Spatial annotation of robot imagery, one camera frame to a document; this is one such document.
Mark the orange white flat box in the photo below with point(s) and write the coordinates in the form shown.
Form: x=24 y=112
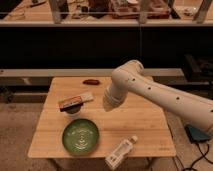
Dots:
x=75 y=100

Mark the dark red small object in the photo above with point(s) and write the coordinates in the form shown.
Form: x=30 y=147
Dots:
x=91 y=82

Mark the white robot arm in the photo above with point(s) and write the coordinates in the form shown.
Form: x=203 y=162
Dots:
x=198 y=111

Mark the wooden folding table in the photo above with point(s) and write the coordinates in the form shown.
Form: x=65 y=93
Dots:
x=136 y=117

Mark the blue black floor device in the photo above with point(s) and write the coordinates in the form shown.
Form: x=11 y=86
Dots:
x=195 y=135

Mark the green round plate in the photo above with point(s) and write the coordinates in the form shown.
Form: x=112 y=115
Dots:
x=80 y=137

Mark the small dark bowl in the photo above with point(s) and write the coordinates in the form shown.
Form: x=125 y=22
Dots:
x=74 y=110

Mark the white plastic bottle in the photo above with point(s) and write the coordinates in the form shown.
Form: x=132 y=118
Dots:
x=118 y=155

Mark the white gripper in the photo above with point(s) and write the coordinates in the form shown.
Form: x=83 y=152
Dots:
x=107 y=106

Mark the metal shelf rack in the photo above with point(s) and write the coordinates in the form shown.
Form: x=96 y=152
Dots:
x=97 y=13

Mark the brown tray on shelf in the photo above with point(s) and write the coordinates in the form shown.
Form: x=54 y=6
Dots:
x=158 y=9

